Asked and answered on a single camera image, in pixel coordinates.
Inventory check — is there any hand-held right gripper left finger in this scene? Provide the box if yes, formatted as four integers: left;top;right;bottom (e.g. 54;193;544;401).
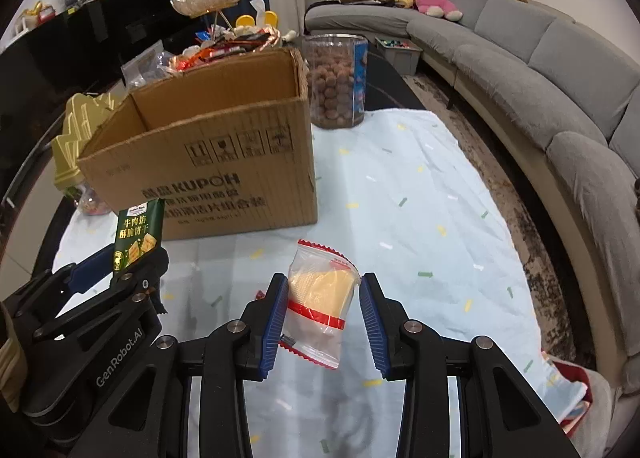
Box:
70;273;290;458

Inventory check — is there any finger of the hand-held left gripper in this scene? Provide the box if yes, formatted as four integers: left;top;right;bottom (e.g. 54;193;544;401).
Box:
50;244;118;296
107;247;171;311

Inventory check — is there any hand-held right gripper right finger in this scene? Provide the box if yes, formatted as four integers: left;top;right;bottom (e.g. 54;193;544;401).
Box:
359;272;581;458

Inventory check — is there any green biscuit packet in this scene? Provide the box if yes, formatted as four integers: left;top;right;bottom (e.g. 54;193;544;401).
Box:
111;198;167;273

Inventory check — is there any clear yellow cake packet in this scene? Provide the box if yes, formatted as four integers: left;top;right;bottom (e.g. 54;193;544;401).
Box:
280;239;362;370

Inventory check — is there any brown cardboard box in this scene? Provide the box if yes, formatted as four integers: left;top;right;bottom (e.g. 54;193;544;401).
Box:
76;47;319;242

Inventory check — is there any clear jar of brown snacks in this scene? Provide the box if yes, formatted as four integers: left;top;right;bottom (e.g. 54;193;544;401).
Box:
302;34;368;129

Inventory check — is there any light blue printed cloth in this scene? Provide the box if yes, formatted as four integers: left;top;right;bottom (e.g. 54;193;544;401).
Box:
52;108;588;458

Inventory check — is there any gold tree-shaped tin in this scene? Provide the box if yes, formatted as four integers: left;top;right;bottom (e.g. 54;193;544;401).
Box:
52;93;128;216

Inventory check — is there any mottled grey rug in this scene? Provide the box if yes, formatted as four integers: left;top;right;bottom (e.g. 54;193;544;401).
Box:
405;70;626;389

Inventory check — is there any clear bag of peanuts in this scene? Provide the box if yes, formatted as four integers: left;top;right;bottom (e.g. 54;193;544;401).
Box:
121;40;176;89

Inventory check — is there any red white cloth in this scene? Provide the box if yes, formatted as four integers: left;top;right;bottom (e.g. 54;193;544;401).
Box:
542;348;613;429

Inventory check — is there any large pile of snack packets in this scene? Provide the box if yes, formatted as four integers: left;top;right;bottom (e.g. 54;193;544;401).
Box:
167;25;296;71

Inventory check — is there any black upright piano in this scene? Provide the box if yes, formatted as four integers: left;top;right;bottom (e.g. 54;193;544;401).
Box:
65;0;196;89

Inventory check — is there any yellow chair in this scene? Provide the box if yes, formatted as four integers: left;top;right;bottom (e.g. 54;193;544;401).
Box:
235;10;279;34

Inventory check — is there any grey storage bin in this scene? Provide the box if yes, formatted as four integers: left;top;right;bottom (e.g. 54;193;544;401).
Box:
375;36;423;76

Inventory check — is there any white two-tier shell tray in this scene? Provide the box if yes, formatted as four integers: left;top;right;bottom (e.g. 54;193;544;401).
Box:
170;0;296;71

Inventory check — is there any grey curved sofa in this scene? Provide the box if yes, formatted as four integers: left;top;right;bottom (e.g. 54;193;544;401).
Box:
304;0;640;439

